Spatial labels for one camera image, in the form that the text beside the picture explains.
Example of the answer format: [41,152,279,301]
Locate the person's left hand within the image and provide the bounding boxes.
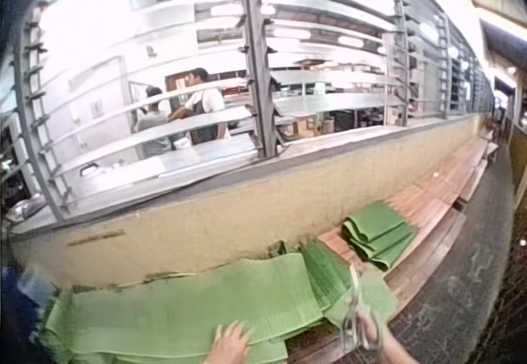
[204,320,254,364]

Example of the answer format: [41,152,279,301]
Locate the person's right hand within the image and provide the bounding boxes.
[353,309,391,353]

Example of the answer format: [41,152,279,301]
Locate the grey metal scissors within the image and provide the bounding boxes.
[338,264,386,353]

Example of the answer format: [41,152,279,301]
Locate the large green banana leaf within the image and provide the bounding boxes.
[68,252,331,359]

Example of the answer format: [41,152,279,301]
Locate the cut green banana leaf piece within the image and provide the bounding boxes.
[324,268,399,329]

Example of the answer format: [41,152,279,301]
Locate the ribbed green banana leaf piece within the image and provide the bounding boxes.
[299,240,360,312]

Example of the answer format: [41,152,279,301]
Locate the folded stack of banana leaves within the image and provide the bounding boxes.
[341,202,417,273]

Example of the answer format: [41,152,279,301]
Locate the long wooden bench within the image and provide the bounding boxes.
[287,132,501,364]

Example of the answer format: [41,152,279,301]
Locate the pile of green banana leaves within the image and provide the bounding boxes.
[37,287,291,364]

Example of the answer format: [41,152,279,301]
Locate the blue plastic bag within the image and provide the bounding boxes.
[0,264,44,343]

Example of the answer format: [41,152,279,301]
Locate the metal kitchen pots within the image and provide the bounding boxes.
[7,198,47,222]

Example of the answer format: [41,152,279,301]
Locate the grey louvre window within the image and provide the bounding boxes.
[11,0,497,222]

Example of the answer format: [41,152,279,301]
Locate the wire mesh fence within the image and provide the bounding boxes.
[481,124,527,364]

